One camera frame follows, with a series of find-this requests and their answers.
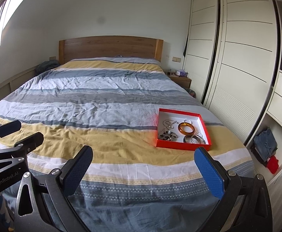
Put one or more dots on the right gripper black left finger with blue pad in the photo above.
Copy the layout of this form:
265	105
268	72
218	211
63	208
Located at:
42	201

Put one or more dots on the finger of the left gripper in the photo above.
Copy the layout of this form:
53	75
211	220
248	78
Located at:
3	129
22	147

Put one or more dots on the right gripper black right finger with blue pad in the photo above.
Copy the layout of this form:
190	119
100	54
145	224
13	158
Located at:
248	195

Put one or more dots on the dark brown bangle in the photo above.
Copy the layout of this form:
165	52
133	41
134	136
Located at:
194	139

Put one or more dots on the amber orange bangle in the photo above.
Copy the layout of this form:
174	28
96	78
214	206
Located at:
186	128

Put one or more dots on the thin silver hoop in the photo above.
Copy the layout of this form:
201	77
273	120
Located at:
188	121

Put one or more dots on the red jewelry box white inside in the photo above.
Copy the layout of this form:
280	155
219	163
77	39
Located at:
168	135

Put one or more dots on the red cloth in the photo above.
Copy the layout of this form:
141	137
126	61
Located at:
273	164

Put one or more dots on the folded blue jeans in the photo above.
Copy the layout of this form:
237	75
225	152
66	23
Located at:
265	144

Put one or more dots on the striped blue yellow bedspread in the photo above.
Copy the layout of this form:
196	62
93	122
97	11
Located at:
112	105

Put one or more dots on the dark waste bin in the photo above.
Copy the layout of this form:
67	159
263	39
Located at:
192	93

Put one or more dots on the wooden headboard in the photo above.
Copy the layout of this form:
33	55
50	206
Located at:
110	46

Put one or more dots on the wooden nightstand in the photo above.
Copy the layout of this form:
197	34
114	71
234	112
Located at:
184	82

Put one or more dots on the purple tissue box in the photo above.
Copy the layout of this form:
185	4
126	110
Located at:
181	73

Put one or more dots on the white sliding wardrobe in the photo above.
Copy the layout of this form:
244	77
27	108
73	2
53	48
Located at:
234	60

